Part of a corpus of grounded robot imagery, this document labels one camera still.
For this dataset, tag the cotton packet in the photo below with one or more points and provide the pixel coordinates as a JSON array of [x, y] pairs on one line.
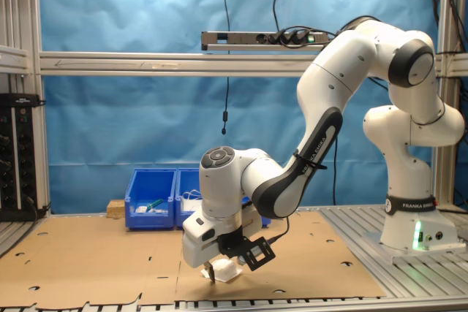
[[228, 270]]

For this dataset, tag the stack of white face masks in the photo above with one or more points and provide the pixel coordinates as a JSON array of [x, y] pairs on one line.
[[190, 206]]

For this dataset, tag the blue bin with syringes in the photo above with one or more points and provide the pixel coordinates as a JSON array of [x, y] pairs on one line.
[[150, 220]]

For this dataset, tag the white printed long packet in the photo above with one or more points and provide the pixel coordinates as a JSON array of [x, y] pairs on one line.
[[140, 209]]

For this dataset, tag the blue bin with masks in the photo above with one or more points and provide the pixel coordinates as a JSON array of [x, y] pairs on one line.
[[186, 180]]

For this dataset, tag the chipboard wooden block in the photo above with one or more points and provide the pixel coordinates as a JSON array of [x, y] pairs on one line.
[[115, 209]]

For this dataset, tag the brown cardboard sheet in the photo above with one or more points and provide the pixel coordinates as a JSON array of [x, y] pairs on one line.
[[91, 261], [311, 272]]

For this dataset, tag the black equipment rack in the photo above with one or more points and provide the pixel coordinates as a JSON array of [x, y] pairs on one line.
[[18, 162]]

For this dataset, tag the horizontal aluminium beam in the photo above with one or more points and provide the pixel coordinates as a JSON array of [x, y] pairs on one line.
[[109, 63]]

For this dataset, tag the grey power strip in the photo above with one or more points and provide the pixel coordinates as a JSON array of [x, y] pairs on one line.
[[237, 38]]

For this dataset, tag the short aluminium beam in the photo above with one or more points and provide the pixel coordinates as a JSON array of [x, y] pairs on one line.
[[14, 58]]

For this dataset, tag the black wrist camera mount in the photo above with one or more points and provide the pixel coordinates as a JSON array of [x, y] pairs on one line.
[[256, 253]]

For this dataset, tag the aluminium frame post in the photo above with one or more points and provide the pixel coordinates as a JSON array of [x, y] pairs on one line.
[[444, 180], [31, 16]]

